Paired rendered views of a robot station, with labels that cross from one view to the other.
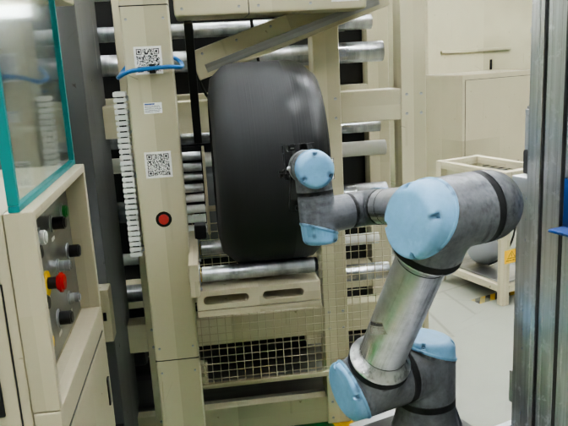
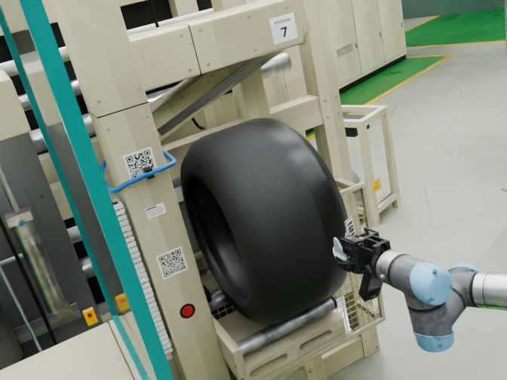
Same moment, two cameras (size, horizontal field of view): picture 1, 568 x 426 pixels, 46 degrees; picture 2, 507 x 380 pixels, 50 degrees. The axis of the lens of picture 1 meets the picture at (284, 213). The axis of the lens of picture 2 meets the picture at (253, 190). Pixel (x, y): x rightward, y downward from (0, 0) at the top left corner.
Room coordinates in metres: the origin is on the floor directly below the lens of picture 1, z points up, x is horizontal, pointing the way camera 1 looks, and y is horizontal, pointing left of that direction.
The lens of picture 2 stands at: (0.56, 0.44, 1.90)
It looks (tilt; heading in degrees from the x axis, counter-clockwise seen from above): 22 degrees down; 345
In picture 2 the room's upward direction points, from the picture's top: 13 degrees counter-clockwise
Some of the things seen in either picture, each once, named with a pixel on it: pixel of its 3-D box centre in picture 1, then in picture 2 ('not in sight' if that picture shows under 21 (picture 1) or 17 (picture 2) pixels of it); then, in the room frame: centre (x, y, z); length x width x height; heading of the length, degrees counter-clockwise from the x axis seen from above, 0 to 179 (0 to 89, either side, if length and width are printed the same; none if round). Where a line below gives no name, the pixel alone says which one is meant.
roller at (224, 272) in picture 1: (258, 269); (286, 326); (1.87, 0.08, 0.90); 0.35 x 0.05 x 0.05; 97
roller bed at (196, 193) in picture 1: (179, 191); not in sight; (2.36, 0.37, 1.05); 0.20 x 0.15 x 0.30; 97
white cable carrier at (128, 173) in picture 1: (130, 175); (142, 280); (1.92, 0.44, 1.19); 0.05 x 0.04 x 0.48; 7
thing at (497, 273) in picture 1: (489, 226); (348, 162); (4.05, -1.27, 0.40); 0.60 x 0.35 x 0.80; 26
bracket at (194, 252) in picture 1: (195, 261); (214, 330); (1.99, 0.28, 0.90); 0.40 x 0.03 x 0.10; 7
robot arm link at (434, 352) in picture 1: (423, 364); not in sight; (1.24, -0.26, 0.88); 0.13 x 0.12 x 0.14; 117
